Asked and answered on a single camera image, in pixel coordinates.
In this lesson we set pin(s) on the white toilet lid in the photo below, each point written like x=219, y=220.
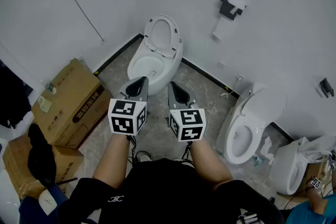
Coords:
x=161, y=34

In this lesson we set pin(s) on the person's black clothing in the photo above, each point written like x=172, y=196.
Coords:
x=162, y=191

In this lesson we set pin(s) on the black cloth bag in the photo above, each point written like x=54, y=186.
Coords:
x=42, y=157

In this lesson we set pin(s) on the white toilet bowl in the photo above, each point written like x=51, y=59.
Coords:
x=165, y=81

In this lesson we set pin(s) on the crumpled white paper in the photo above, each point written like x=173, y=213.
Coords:
x=266, y=148

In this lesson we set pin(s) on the large printed cardboard box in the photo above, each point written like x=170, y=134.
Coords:
x=71, y=102

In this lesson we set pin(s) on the white cap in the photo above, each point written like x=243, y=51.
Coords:
x=47, y=202

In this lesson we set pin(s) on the black toilet paper holder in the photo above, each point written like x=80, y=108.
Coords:
x=228, y=9

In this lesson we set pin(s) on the person's right forearm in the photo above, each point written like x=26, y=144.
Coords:
x=207, y=162

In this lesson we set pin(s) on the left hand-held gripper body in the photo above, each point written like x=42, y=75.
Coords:
x=126, y=118

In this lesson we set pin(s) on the white wall water valve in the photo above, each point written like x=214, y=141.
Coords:
x=239, y=78

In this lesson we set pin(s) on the clear plastic bottle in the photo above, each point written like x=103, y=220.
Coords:
x=51, y=88

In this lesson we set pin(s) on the small black wall bracket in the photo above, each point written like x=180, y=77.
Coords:
x=326, y=87

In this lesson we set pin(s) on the white wall socket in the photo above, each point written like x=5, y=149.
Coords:
x=82, y=60

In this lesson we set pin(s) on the white wall outlet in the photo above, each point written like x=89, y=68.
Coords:
x=221, y=64

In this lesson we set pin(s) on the small floor bottle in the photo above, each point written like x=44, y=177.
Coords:
x=257, y=161

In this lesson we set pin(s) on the person's left forearm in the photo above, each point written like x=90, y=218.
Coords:
x=113, y=160

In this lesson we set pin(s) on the plastic wrapped white toilet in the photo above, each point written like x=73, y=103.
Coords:
x=286, y=165

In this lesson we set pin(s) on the hanging white paper sheet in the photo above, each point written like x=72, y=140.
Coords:
x=220, y=30

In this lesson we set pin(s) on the person's left white shoe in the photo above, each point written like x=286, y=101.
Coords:
x=145, y=158

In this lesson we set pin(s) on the plain cardboard box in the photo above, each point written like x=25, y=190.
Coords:
x=15, y=162

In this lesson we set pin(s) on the brown cardboard carton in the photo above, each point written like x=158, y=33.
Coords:
x=315, y=169

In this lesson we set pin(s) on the blue chair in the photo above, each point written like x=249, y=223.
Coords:
x=29, y=208

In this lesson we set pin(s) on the white ceramic fixture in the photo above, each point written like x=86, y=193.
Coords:
x=8, y=199

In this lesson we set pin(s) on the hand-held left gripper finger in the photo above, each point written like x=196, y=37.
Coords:
x=124, y=89
x=145, y=89

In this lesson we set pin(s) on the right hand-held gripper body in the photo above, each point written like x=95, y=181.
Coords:
x=190, y=123

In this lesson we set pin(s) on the small pale green box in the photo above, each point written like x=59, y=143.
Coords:
x=44, y=104

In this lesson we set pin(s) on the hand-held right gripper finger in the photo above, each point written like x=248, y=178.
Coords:
x=185, y=95
x=170, y=97

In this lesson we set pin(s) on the dark hanging garment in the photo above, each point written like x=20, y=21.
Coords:
x=13, y=97

